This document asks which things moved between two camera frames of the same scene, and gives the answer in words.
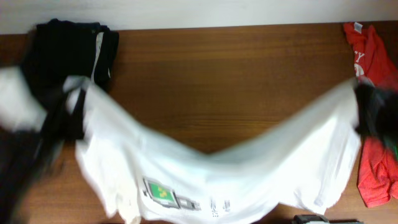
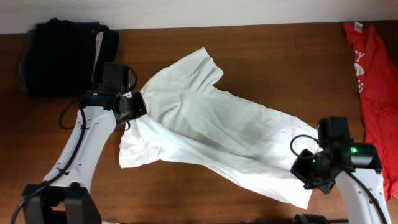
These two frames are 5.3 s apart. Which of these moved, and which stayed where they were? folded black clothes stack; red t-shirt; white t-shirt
Moved: white t-shirt
Stayed: red t-shirt; folded black clothes stack
